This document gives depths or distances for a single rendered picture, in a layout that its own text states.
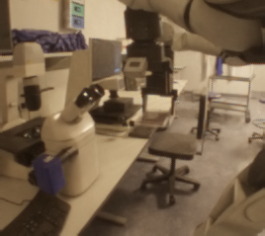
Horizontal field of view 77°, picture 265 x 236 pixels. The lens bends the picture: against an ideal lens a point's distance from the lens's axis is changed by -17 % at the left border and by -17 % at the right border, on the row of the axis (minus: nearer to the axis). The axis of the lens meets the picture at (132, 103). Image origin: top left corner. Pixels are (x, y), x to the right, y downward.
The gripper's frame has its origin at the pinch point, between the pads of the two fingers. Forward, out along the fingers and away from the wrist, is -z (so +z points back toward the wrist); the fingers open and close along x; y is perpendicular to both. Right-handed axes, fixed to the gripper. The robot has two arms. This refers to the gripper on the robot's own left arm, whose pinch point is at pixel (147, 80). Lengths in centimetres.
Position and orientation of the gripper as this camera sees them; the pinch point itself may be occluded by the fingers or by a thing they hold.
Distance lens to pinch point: 49.7
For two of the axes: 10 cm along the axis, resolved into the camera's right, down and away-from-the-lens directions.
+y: -3.4, 4.3, -8.4
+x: -9.4, -0.7, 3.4
